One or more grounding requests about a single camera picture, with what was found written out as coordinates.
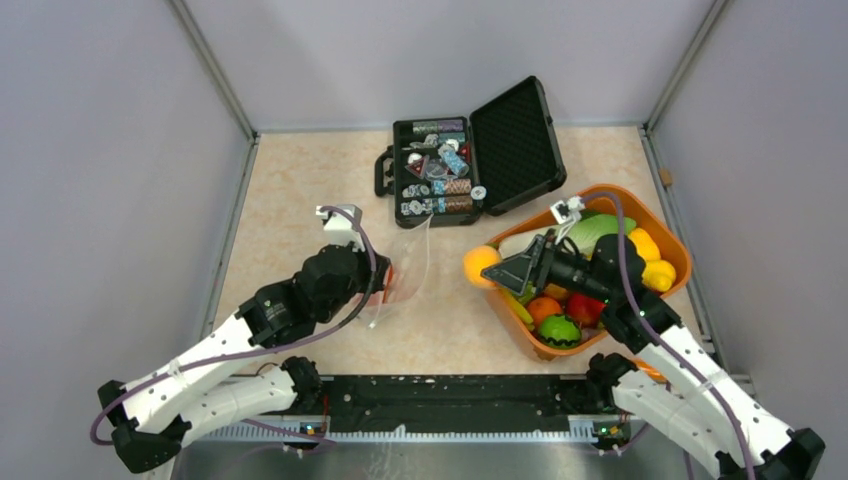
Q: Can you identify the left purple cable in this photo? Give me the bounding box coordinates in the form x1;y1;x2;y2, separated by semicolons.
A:
89;205;379;458

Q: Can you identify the toy red chili pepper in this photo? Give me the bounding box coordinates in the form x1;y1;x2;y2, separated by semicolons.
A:
377;265;395;303

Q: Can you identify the toy green white cabbage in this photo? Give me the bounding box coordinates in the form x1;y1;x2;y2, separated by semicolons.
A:
498;212;639;261

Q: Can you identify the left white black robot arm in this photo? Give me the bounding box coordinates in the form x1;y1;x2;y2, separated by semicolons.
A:
98;244;392;474

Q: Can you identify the toy orange fruit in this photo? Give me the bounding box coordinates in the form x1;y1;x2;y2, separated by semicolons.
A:
525;296;564;327

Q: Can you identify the orange plastic basket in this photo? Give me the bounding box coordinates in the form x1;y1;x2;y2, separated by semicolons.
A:
483;184;692;362

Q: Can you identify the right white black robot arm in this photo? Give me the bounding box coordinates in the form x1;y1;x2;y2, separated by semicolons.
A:
479;233;825;479

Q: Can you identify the black poker chip case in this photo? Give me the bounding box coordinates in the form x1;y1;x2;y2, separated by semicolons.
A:
374;76;567;229

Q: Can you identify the toy yellow bell pepper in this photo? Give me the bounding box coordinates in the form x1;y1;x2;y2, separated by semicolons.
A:
627;227;662;262

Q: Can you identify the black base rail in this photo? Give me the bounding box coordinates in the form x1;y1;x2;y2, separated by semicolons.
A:
286;374;628;434

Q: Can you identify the toy yellow banana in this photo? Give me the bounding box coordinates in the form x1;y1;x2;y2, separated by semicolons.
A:
500;288;535;332

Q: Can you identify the clear zip top bag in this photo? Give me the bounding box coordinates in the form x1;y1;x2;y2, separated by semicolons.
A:
361;215;433;329

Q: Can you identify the toy peach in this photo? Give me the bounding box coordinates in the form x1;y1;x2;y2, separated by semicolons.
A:
463;245;501;290

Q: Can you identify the toy red apple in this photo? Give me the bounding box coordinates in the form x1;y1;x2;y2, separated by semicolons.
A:
564;293;606;328

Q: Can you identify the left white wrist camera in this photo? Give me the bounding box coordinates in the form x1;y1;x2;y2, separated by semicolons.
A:
315;204;364;252

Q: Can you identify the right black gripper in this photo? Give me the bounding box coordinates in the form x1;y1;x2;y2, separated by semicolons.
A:
482;228;613;303

